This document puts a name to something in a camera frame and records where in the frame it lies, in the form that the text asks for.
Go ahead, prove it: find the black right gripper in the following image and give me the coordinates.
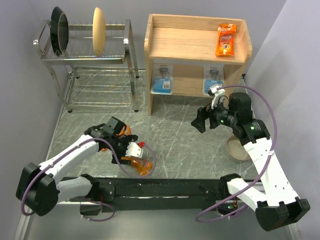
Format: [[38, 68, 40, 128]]
[[190, 95, 237, 133]]

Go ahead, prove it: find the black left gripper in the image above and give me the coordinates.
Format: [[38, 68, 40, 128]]
[[108, 135, 138, 165]]

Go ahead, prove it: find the orange razor pack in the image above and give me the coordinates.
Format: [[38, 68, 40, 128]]
[[130, 157, 153, 177], [215, 24, 237, 57], [99, 124, 130, 141]]

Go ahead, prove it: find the blue razor blister pack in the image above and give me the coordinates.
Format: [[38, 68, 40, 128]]
[[150, 63, 174, 95], [202, 66, 224, 96]]

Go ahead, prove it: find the wooden two-tier shelf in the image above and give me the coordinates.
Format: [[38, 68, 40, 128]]
[[144, 13, 253, 115]]

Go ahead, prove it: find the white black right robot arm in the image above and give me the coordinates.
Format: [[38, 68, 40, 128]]
[[191, 89, 311, 232]]

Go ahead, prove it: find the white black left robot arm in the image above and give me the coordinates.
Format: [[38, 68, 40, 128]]
[[16, 116, 143, 216]]

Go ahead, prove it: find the beige ceramic bowl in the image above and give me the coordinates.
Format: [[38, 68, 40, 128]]
[[225, 135, 251, 163]]

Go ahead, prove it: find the metal dish rack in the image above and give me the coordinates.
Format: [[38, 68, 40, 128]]
[[33, 19, 140, 113]]

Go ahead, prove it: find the beige wooden plate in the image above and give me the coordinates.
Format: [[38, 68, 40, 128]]
[[92, 7, 106, 57]]

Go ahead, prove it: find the black plate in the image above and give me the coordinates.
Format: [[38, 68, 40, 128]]
[[50, 6, 69, 57]]

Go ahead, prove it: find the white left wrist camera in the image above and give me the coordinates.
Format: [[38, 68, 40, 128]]
[[125, 141, 144, 159]]

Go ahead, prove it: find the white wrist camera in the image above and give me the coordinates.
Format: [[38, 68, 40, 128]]
[[208, 85, 226, 109], [125, 141, 144, 159]]

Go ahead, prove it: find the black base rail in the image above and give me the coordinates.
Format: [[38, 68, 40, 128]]
[[83, 174, 230, 211]]

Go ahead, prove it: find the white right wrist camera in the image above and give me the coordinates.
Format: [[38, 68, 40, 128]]
[[208, 85, 226, 109]]

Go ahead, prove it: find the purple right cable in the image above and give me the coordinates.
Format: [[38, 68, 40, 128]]
[[195, 84, 278, 223]]

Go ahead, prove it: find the aluminium frame rail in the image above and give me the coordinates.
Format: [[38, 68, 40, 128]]
[[13, 194, 102, 240]]

